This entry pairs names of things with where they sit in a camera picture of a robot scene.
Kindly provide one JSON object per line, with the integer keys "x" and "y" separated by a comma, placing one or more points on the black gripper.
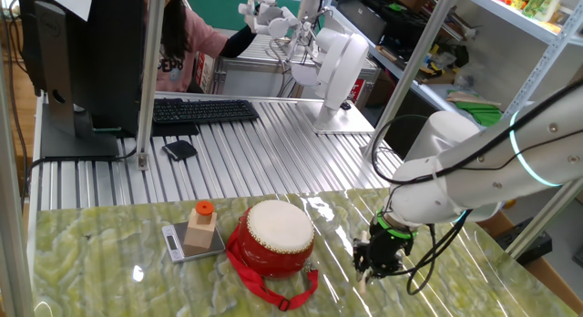
{"x": 387, "y": 248}

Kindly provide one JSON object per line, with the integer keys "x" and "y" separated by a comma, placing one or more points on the pale wooden drumstick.
{"x": 363, "y": 237}

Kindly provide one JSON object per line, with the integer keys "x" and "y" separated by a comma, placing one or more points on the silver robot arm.
{"x": 501, "y": 171}

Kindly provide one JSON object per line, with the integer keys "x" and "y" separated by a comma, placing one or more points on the red drum white head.
{"x": 273, "y": 230}

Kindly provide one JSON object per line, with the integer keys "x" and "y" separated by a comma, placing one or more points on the black device in box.
{"x": 528, "y": 248}

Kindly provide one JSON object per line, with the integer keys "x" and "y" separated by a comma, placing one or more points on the wooden peg block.
{"x": 200, "y": 232}

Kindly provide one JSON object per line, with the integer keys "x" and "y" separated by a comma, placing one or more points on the green folded bag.
{"x": 480, "y": 113}

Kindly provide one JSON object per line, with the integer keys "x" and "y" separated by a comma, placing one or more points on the open cardboard box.
{"x": 560, "y": 280}

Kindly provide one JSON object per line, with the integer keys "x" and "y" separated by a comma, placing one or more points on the white haptic control device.
{"x": 339, "y": 66}

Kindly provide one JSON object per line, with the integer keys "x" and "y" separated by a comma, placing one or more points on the silver digital pocket scale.
{"x": 170, "y": 244}

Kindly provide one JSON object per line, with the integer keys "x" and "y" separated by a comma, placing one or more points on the silver metal case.
{"x": 246, "y": 80}

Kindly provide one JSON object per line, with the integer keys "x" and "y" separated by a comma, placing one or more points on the black keyboard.
{"x": 205, "y": 111}

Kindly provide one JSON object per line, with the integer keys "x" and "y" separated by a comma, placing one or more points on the green marble pattern mat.
{"x": 136, "y": 280}

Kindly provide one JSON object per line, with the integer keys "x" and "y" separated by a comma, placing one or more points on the dark grey laptop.
{"x": 360, "y": 16}

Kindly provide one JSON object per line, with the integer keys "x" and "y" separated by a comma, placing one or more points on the white metal shelf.
{"x": 514, "y": 16}

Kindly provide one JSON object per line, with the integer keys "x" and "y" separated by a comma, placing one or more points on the person in pink shirt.
{"x": 196, "y": 39}

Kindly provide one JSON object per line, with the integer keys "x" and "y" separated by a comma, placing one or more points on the teal partition board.
{"x": 214, "y": 7}

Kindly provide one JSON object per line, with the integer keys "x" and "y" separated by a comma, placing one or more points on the black computer monitor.
{"x": 109, "y": 57}

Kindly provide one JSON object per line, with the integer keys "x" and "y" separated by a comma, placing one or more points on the white paper sheet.
{"x": 64, "y": 3}

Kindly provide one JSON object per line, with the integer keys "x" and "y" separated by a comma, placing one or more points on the aluminium frame post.
{"x": 410, "y": 71}
{"x": 150, "y": 80}
{"x": 11, "y": 217}
{"x": 542, "y": 217}

